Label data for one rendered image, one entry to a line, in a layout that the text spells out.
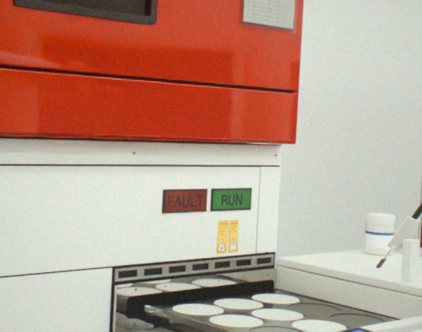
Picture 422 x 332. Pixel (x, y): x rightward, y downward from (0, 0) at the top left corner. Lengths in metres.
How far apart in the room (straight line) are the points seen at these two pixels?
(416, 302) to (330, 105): 2.69
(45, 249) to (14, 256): 0.06
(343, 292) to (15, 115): 0.79
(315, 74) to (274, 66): 2.40
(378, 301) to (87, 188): 0.63
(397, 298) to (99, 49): 0.76
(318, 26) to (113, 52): 2.76
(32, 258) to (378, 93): 3.27
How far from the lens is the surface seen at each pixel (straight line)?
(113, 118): 1.63
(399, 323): 1.46
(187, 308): 1.74
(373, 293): 1.84
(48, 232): 1.63
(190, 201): 1.82
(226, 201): 1.89
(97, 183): 1.68
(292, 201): 4.23
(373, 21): 4.65
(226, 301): 1.82
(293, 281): 1.98
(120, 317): 1.74
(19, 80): 1.53
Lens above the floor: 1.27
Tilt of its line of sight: 3 degrees down
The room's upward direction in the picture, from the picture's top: 3 degrees clockwise
